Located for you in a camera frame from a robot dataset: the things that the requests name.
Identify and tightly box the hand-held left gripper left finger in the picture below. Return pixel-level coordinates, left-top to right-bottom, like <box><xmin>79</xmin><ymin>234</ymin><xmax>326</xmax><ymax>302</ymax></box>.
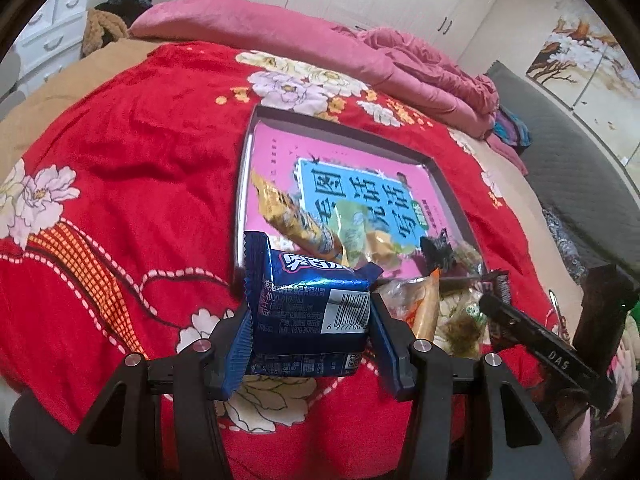
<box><xmin>70</xmin><ymin>304</ymin><xmax>253</xmax><ymax>480</ymax></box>

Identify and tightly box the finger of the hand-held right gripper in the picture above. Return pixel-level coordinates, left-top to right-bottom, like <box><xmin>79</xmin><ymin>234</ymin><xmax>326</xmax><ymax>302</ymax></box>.
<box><xmin>479</xmin><ymin>293</ymin><xmax>551</xmax><ymax>349</ymax></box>

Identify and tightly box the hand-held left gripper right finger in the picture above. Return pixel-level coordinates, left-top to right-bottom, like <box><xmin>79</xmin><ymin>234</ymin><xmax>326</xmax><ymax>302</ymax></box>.
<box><xmin>369</xmin><ymin>292</ymin><xmax>556</xmax><ymax>480</ymax></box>

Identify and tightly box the black chocolate bar packet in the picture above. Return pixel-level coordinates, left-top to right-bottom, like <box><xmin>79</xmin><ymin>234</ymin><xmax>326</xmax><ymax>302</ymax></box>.
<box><xmin>480</xmin><ymin>269</ymin><xmax>514</xmax><ymax>307</ymax></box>

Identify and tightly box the clear pickled vegetable packet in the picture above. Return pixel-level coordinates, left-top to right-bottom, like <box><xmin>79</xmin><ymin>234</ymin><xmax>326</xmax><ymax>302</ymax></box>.
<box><xmin>434</xmin><ymin>292</ymin><xmax>493</xmax><ymax>359</ymax></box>

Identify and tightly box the clear snack packet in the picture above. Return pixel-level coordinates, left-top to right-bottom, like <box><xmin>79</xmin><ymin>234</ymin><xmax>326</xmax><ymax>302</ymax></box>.
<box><xmin>377</xmin><ymin>280</ymin><xmax>426</xmax><ymax>322</ymax></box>

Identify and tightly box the orange rice cracker packet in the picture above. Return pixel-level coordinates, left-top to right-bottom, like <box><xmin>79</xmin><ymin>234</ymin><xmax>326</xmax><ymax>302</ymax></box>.
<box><xmin>400</xmin><ymin>267</ymin><xmax>444</xmax><ymax>343</ymax></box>

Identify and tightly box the blue snack packet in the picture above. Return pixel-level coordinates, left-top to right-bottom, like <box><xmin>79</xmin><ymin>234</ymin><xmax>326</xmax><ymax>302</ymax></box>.
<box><xmin>243</xmin><ymin>230</ymin><xmax>385</xmax><ymax>401</ymax></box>

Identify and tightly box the dark green snack packet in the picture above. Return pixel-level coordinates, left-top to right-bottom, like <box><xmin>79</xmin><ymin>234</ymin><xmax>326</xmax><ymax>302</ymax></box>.
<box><xmin>419</xmin><ymin>229</ymin><xmax>483</xmax><ymax>277</ymax></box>

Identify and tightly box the tan candy packet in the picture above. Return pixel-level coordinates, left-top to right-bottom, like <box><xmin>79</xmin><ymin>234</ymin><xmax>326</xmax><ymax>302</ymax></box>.
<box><xmin>362</xmin><ymin>230</ymin><xmax>416</xmax><ymax>267</ymax></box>

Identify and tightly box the light green snack packet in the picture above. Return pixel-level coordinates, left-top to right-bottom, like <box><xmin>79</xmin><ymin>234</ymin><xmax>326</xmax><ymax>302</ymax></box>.
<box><xmin>332</xmin><ymin>200</ymin><xmax>377</xmax><ymax>267</ymax></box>

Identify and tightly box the yellow long snack packet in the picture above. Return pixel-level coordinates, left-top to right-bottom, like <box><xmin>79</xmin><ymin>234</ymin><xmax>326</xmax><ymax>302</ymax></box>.
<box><xmin>250</xmin><ymin>167</ymin><xmax>347</xmax><ymax>257</ymax></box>

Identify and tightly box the grey cardboard tray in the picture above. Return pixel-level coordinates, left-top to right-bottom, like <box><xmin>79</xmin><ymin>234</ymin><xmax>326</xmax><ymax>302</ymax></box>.
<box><xmin>231</xmin><ymin>105</ymin><xmax>489</xmax><ymax>287</ymax></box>

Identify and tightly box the pale floral cloth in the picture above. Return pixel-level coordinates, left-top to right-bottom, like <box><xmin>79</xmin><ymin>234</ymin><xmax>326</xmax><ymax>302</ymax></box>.
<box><xmin>616</xmin><ymin>317</ymin><xmax>640</xmax><ymax>391</ymax></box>

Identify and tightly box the grey patterned pillow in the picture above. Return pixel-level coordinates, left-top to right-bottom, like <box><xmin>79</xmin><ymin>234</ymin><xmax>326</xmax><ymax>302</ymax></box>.
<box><xmin>542</xmin><ymin>207</ymin><xmax>589</xmax><ymax>282</ymax></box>

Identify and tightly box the grey padded headboard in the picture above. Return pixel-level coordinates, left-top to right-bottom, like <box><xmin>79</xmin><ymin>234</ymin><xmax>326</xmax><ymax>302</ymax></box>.
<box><xmin>487</xmin><ymin>60</ymin><xmax>640</xmax><ymax>282</ymax></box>

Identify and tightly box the colourful striped cloth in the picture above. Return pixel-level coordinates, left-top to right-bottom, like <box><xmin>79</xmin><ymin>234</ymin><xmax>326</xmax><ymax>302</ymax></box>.
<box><xmin>492</xmin><ymin>107</ymin><xmax>532</xmax><ymax>149</ymax></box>

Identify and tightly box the pink book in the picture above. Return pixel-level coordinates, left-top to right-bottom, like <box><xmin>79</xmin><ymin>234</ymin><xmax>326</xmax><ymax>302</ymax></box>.
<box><xmin>245</xmin><ymin>125</ymin><xmax>472</xmax><ymax>267</ymax></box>

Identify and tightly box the red floral blanket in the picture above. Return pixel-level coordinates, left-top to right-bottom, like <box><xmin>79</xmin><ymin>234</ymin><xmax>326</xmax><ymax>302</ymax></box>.
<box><xmin>0</xmin><ymin>41</ymin><xmax>546</xmax><ymax>442</ymax></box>

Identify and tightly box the crumpled pink blanket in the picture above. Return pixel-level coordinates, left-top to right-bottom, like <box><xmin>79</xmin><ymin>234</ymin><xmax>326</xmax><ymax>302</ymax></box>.
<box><xmin>357</xmin><ymin>27</ymin><xmax>501</xmax><ymax>117</ymax></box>

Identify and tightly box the long pink quilt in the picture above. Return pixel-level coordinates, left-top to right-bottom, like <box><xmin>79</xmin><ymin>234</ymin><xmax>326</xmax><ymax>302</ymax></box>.
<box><xmin>129</xmin><ymin>0</ymin><xmax>502</xmax><ymax>141</ymax></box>

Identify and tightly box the brown knit cloth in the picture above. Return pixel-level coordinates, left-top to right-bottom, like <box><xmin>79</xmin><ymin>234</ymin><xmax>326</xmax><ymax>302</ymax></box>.
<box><xmin>81</xmin><ymin>9</ymin><xmax>129</xmax><ymax>59</ymax></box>

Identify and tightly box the grey chair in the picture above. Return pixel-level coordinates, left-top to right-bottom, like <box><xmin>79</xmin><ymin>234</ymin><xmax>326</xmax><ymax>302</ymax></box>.
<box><xmin>0</xmin><ymin>52</ymin><xmax>24</xmax><ymax>112</ymax></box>

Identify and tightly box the white drawer cabinet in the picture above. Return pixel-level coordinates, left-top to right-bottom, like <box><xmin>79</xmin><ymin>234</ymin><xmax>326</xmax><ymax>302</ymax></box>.
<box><xmin>15</xmin><ymin>0</ymin><xmax>93</xmax><ymax>97</ymax></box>

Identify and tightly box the floral wall painting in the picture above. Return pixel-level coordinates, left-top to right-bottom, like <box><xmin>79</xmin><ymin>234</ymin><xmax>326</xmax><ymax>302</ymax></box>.
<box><xmin>525</xmin><ymin>14</ymin><xmax>640</xmax><ymax>166</ymax></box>

